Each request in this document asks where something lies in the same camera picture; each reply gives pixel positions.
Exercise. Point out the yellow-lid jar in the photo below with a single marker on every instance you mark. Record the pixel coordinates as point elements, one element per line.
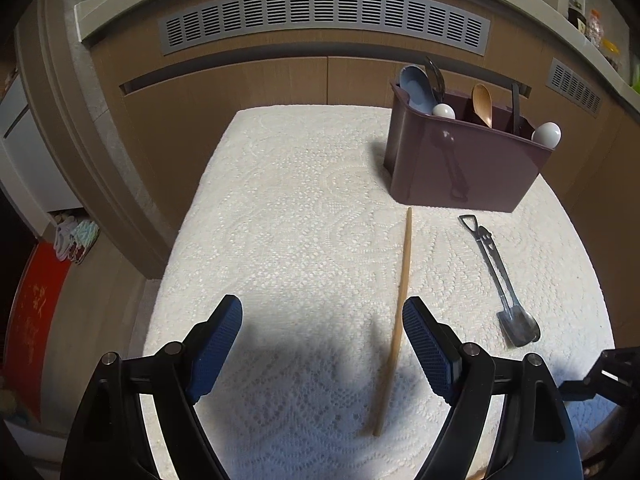
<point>610,55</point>

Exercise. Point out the long grey vent grille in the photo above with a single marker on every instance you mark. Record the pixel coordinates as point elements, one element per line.
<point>325,15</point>

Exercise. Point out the white lace tablecloth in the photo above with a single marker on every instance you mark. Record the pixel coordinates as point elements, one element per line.
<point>300,210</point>

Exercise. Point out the patterned house slippers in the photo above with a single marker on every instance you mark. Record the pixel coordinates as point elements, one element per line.
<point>75,237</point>

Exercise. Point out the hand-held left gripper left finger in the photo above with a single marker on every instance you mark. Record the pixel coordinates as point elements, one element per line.
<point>215,350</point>

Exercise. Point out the shovel-shaped metal spoon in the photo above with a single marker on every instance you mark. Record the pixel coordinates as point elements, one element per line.
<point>510,327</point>

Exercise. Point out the wooden chopstick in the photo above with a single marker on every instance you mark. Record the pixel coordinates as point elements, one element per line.
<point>477,476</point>
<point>400,300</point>

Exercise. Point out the wooden spoon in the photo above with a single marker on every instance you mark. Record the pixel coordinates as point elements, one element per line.
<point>481,100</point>

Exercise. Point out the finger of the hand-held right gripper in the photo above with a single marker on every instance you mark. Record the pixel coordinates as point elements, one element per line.
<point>617,375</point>

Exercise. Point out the clear bottle orange cap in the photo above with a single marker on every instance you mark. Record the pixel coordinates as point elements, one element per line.
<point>594,27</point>

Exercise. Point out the blue-grey plastic spoon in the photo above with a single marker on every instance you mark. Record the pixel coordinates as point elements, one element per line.
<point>415,85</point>

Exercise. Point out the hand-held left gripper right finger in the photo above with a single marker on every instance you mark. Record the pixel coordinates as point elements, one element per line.
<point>430,350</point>

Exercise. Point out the white shelf cabinet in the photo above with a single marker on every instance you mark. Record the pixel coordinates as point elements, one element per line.
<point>20,160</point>

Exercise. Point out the wooden kitchen cabinet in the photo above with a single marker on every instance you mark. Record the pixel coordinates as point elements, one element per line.
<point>225,80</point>

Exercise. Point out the short grey vent grille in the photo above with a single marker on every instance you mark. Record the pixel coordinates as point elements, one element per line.
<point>575,87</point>

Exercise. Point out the maroon plastic utensil holder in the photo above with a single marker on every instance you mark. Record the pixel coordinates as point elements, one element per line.
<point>500,175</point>

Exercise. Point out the dark sauce bottle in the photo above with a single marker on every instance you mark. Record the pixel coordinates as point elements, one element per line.
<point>577,20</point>

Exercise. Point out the white plastic spoon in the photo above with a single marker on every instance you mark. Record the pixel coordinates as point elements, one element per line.
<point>443,110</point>
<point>546,134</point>

